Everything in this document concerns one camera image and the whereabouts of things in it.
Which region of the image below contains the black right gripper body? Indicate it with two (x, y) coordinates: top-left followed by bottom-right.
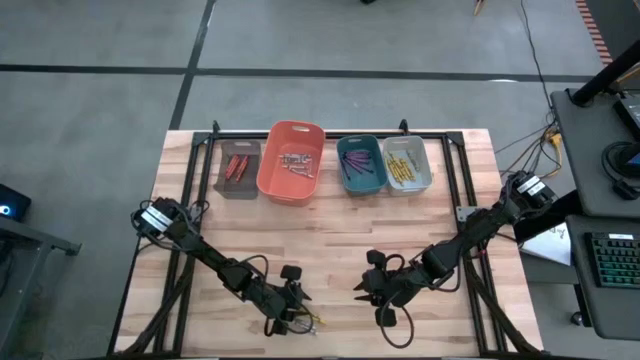
(363, 248), (427, 310)

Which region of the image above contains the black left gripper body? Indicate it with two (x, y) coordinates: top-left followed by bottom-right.
(248, 278), (304, 337)

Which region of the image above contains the teal plastic bin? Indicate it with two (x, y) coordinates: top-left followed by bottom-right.
(335, 133), (389, 196)

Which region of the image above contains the orange plastic bin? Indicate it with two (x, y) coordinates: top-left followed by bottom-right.
(256, 119), (327, 208)

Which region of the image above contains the white plastic bin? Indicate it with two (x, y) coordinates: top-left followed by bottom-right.
(382, 134), (434, 196)

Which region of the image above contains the smoky grey plastic bin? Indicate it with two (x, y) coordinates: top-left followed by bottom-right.
(213, 139), (263, 200)

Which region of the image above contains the white paper sheet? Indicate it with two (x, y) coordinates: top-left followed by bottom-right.
(518, 222), (573, 267)

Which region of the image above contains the black diagonal beam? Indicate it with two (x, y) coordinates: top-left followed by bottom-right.
(513, 191), (584, 245)

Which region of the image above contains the backlit black keyboard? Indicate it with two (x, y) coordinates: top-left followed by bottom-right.
(588, 231), (640, 290)

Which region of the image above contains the grey metal shelf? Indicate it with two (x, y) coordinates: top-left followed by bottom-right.
(0, 214), (82, 360)

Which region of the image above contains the black box blue light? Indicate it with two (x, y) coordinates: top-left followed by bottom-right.
(0, 182), (33, 224)

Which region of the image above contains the black laptop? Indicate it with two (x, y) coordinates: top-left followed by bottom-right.
(613, 91), (640, 142)

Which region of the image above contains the black stand pole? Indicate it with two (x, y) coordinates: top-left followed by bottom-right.
(569, 38), (640, 109)

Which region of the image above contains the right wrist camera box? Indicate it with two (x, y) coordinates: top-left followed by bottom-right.
(374, 307), (398, 329)

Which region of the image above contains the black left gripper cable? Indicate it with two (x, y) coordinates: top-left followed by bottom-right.
(234, 253), (281, 337)

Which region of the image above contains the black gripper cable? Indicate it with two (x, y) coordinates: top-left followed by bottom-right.
(234, 253), (281, 337)
(378, 252), (416, 349)

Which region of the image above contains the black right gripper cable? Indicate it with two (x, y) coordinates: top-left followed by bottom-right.
(378, 252), (416, 349)

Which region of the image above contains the yellow cable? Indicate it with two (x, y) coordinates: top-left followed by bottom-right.
(502, 124), (565, 181)

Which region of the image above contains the black floor cable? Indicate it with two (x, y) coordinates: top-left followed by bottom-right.
(519, 0), (556, 114)

